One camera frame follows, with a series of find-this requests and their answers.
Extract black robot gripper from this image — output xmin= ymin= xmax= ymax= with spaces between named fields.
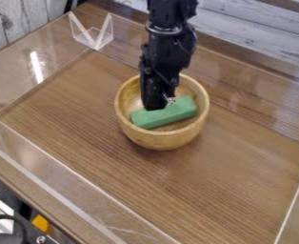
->
xmin=139 ymin=23 xmax=198 ymax=111

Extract green rectangular block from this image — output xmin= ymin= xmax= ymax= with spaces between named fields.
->
xmin=130 ymin=95 xmax=199 ymax=130

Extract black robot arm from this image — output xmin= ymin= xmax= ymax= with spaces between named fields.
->
xmin=139 ymin=0 xmax=199 ymax=111

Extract brown wooden bowl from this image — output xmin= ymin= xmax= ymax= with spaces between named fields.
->
xmin=115 ymin=74 xmax=210 ymax=151

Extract clear acrylic corner bracket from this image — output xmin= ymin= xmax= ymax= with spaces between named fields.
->
xmin=68 ymin=12 xmax=115 ymax=51

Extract clear acrylic tray wall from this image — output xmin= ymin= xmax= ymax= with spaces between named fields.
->
xmin=0 ymin=119 xmax=180 ymax=244

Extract black cable bottom left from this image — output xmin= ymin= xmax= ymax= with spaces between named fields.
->
xmin=0 ymin=214 xmax=32 ymax=244

